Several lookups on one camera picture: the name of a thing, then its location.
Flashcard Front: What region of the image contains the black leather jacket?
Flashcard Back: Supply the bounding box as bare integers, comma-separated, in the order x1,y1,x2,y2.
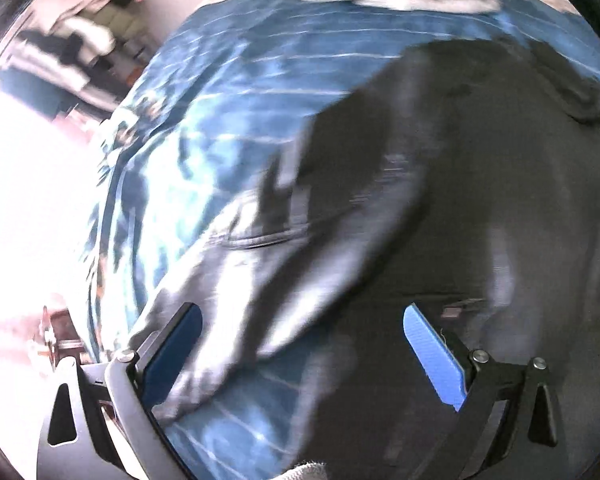
130,34,600,480

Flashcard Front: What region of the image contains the clothes rack with hanging clothes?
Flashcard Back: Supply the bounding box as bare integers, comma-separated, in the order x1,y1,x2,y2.
0,0,157,122

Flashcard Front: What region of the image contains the blue striped bed sheet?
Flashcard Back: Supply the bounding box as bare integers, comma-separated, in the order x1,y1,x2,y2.
79,0,600,479

